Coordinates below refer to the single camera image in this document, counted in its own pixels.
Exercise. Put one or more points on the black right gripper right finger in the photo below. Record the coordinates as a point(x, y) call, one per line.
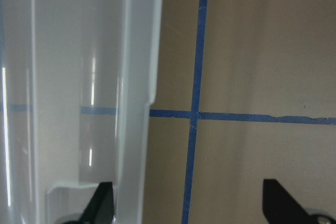
point(280, 207)

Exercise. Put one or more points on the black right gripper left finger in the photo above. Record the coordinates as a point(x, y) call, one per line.
point(100, 208)

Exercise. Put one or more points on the clear plastic box lid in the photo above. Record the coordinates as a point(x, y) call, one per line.
point(78, 78)

